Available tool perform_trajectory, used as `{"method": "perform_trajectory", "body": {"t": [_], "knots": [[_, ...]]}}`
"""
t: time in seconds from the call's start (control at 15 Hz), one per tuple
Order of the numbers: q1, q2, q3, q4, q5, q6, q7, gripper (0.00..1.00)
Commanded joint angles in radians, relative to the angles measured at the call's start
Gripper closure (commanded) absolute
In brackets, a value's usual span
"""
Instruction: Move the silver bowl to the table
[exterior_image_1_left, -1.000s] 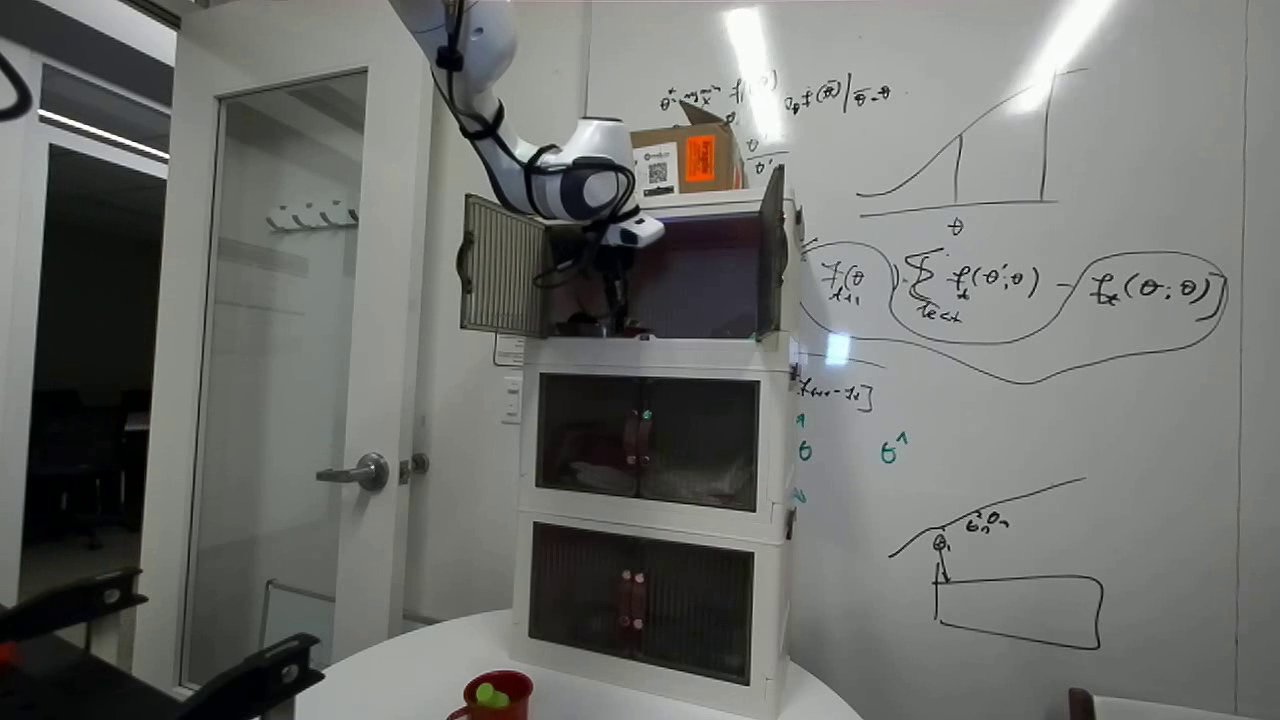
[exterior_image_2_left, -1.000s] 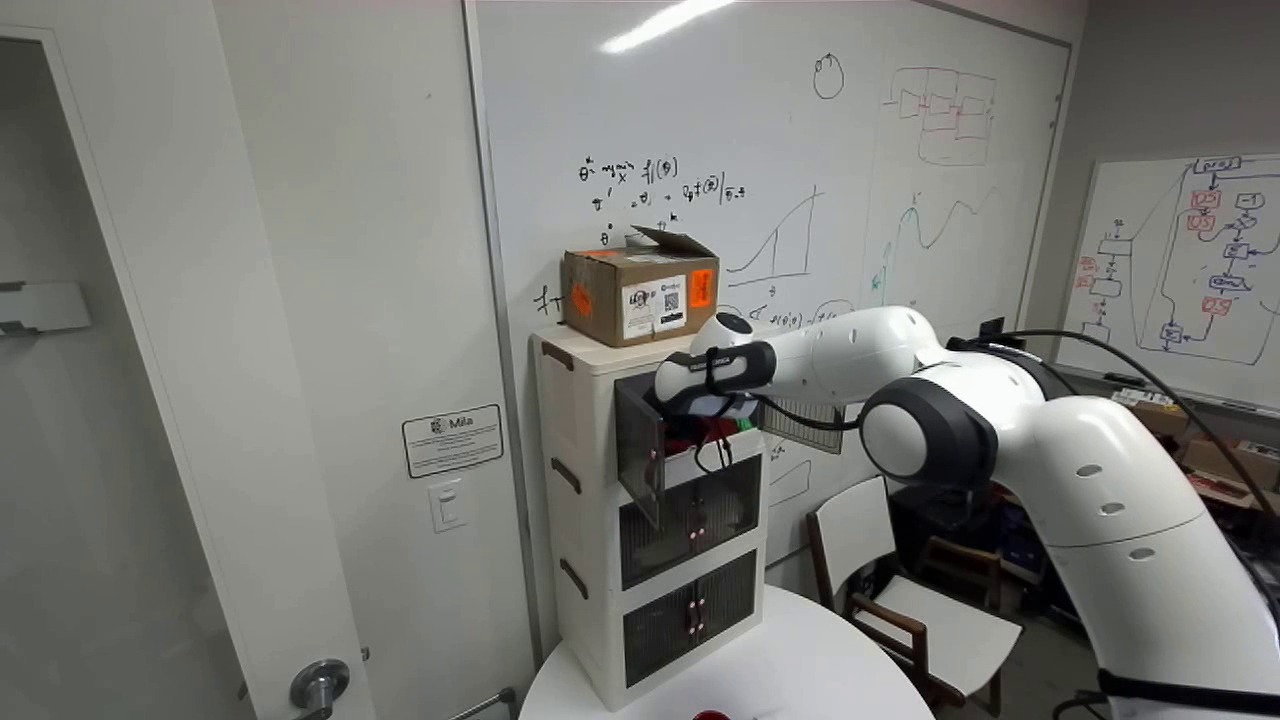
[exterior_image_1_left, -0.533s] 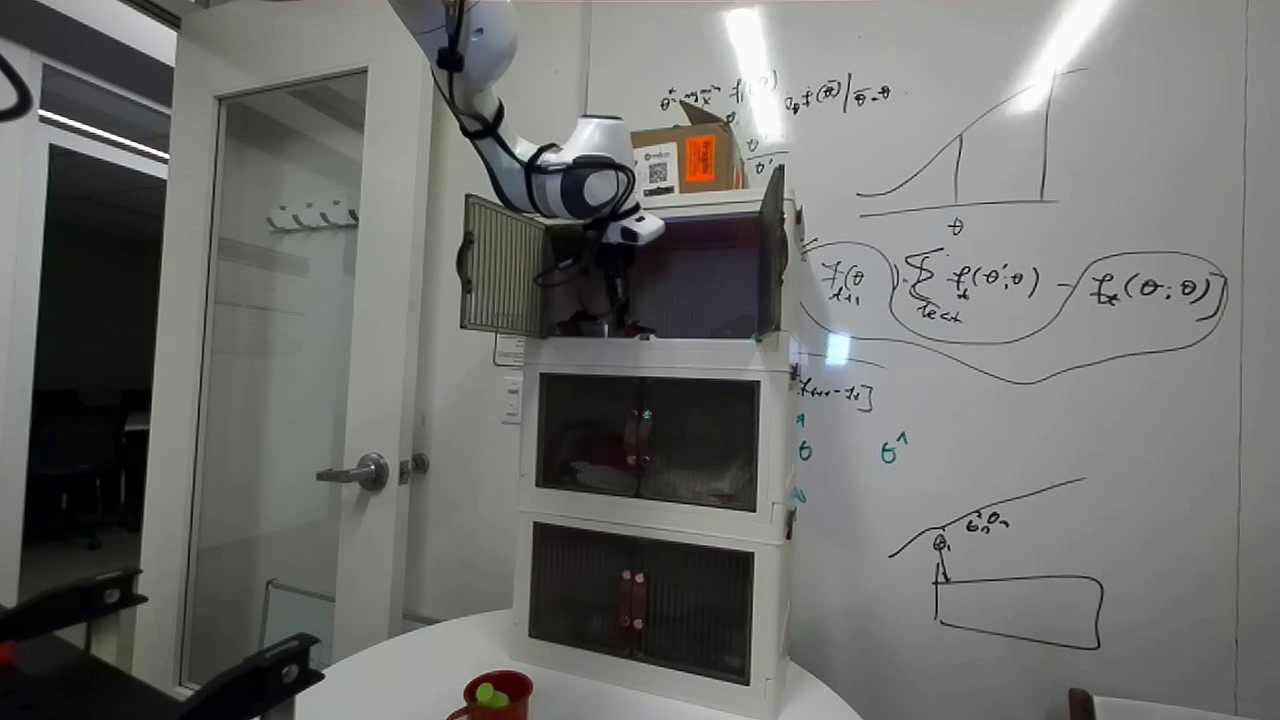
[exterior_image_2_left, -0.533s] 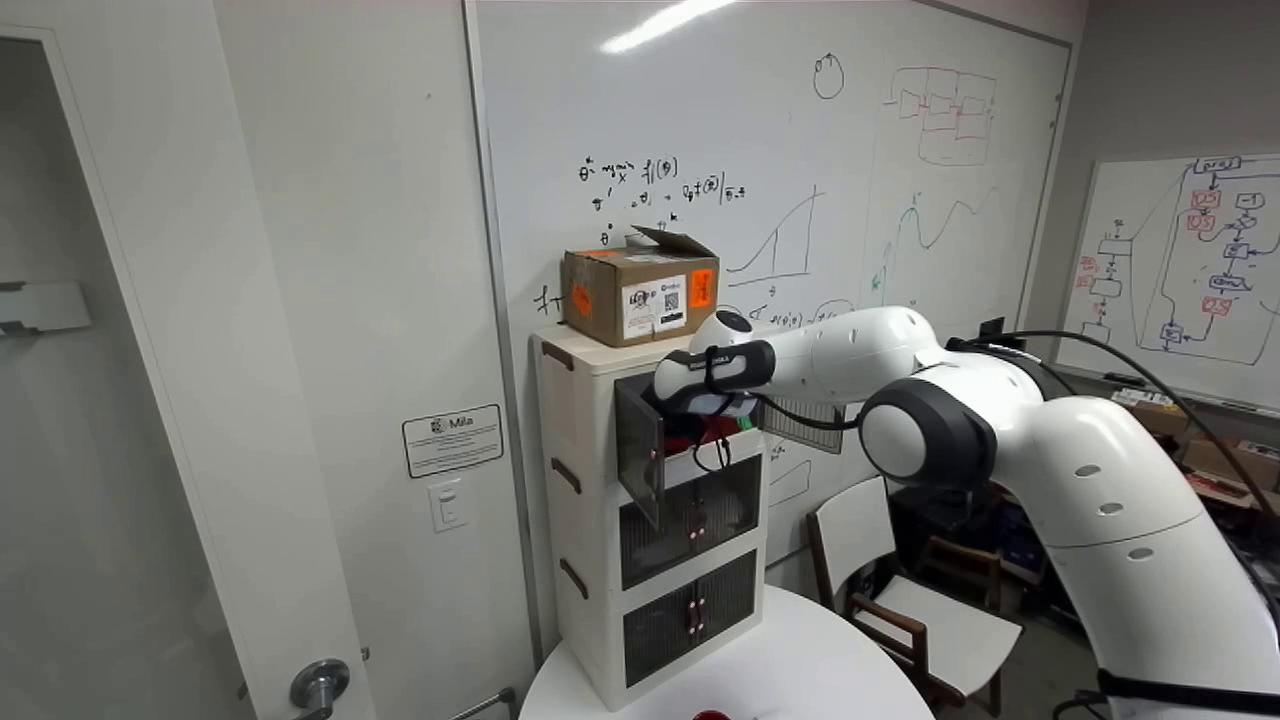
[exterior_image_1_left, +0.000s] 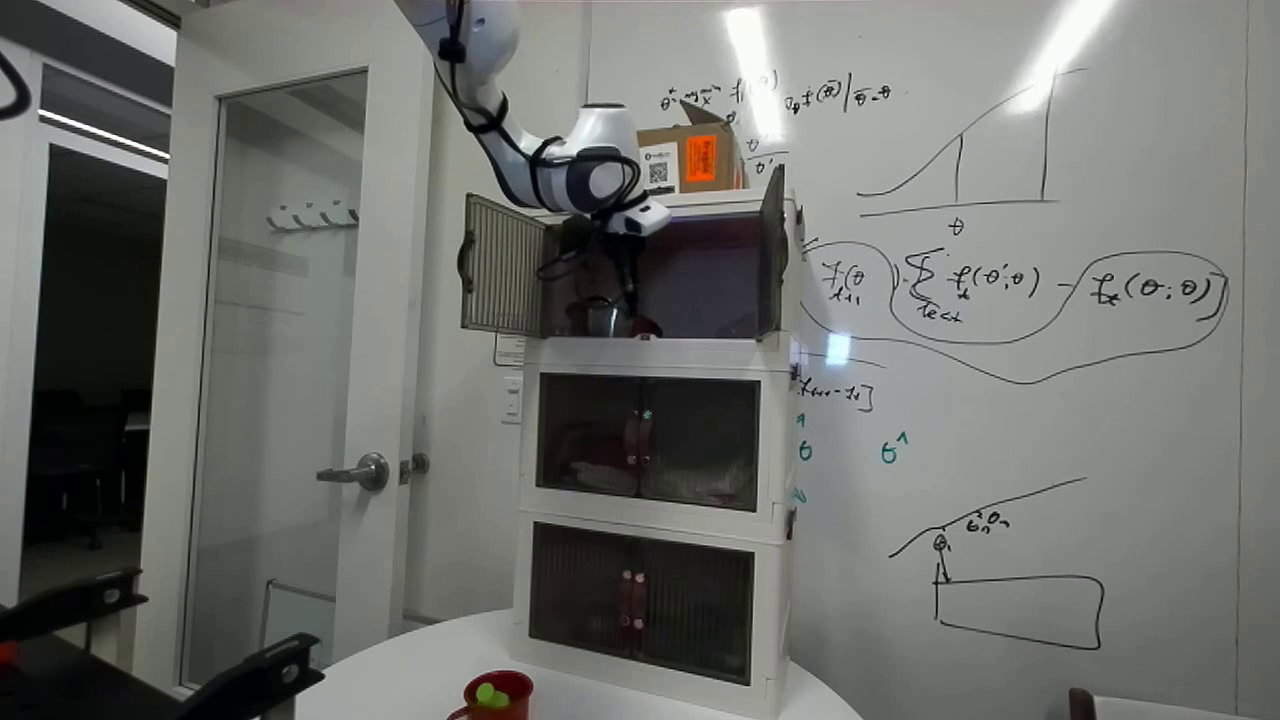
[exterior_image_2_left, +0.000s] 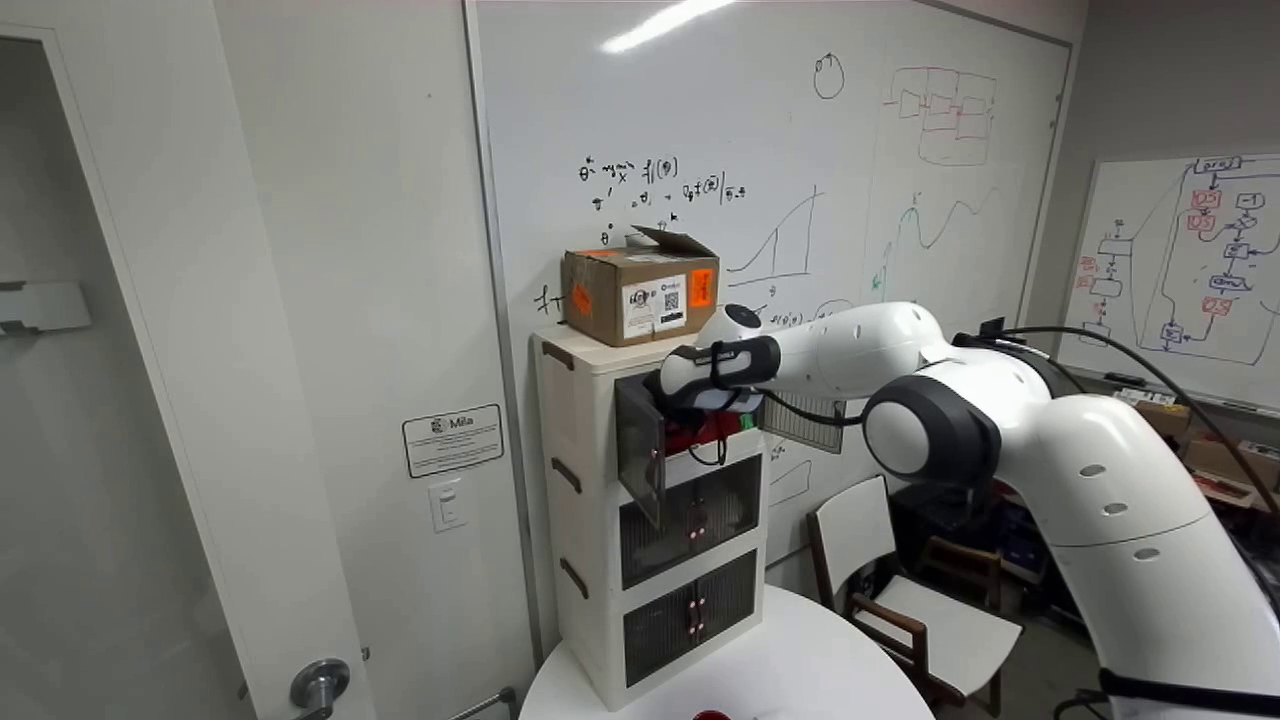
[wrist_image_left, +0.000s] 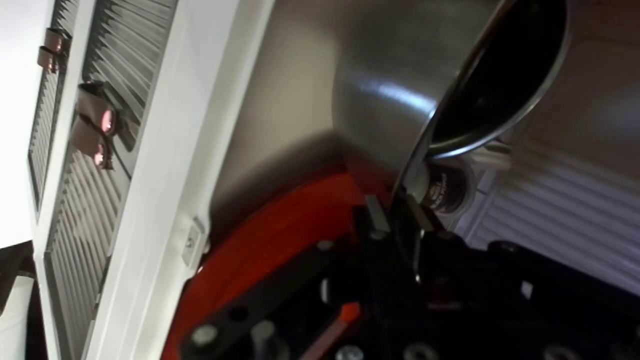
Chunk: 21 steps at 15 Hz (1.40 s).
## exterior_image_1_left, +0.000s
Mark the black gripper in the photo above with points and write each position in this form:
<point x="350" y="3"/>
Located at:
<point x="605" y="263"/>

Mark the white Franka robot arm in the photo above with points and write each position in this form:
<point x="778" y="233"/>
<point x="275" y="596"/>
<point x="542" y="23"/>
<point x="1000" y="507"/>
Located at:
<point x="602" y="140"/>

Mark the white stacked cabinet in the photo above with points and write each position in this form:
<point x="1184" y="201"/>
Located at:
<point x="654" y="357"/>

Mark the tinted wide open cabinet door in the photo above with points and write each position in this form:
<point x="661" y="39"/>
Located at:
<point x="501" y="283"/>

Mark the cardboard box with labels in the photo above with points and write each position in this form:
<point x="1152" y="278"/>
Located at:
<point x="701" y="160"/>

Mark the white louvered cabinet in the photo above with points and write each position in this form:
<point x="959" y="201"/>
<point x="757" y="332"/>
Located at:
<point x="694" y="441"/>

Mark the white glass panel door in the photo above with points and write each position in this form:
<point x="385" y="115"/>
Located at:
<point x="385" y="332"/>

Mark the green ball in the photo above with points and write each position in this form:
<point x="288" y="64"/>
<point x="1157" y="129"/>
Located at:
<point x="491" y="694"/>

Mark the red cup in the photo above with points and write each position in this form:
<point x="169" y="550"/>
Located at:
<point x="514" y="702"/>

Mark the white wall sign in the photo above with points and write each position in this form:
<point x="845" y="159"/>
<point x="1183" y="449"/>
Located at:
<point x="510" y="348"/>

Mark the white coat hook rail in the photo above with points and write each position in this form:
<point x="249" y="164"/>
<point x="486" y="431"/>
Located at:
<point x="308" y="217"/>

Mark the wall whiteboard with writing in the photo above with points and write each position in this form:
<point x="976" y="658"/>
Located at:
<point x="1066" y="426"/>

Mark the white chair with wood frame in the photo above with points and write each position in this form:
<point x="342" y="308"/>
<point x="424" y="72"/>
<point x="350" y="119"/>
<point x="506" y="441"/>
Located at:
<point x="1163" y="710"/>

